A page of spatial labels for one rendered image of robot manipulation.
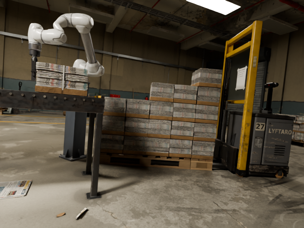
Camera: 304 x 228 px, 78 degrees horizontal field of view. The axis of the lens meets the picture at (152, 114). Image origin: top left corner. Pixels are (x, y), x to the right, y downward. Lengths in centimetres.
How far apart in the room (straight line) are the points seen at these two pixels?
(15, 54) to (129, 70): 456
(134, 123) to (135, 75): 718
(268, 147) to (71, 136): 244
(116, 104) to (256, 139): 175
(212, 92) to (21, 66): 783
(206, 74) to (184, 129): 74
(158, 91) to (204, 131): 78
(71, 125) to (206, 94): 175
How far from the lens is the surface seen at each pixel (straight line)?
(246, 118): 247
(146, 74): 961
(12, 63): 916
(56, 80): 167
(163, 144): 238
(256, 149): 264
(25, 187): 196
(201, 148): 251
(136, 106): 231
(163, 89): 234
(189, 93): 239
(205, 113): 246
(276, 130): 274
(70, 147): 261
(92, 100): 151
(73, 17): 224
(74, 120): 251
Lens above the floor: 79
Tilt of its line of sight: 3 degrees down
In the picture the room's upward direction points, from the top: 5 degrees clockwise
